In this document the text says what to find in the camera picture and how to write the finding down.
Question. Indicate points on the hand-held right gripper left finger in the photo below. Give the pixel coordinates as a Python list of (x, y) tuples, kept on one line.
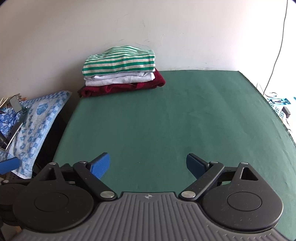
[(100, 165)]

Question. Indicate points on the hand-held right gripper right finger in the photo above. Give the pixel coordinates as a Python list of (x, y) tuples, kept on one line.
[(195, 165)]

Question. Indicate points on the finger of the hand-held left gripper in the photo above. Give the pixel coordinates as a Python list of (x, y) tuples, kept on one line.
[(9, 166)]

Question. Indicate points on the green white striped shirt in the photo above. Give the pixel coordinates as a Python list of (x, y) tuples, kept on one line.
[(120, 60)]

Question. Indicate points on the black phone in metal stand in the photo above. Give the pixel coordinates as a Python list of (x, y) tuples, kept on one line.
[(11, 135)]

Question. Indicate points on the blue floral cloth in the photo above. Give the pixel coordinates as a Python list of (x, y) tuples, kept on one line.
[(7, 119)]

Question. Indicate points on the blue patterned towel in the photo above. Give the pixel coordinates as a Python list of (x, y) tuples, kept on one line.
[(39, 125)]

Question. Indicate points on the green table cloth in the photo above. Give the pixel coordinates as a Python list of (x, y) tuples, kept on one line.
[(161, 120)]

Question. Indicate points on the small standing mirror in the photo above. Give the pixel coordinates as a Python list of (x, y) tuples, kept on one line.
[(15, 103)]

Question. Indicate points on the wooden sticks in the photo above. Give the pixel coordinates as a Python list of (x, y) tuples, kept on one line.
[(9, 98)]

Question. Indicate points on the dark red folded sweater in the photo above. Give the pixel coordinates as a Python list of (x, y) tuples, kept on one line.
[(120, 88)]

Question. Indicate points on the white folded towel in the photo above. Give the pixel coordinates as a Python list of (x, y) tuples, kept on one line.
[(111, 82)]

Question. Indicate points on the white folded shirt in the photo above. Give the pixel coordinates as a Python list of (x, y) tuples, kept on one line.
[(129, 75)]

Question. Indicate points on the blue white clutter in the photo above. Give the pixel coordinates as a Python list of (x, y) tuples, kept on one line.
[(277, 104)]

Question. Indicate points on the black power adapter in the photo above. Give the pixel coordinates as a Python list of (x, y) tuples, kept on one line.
[(289, 112)]

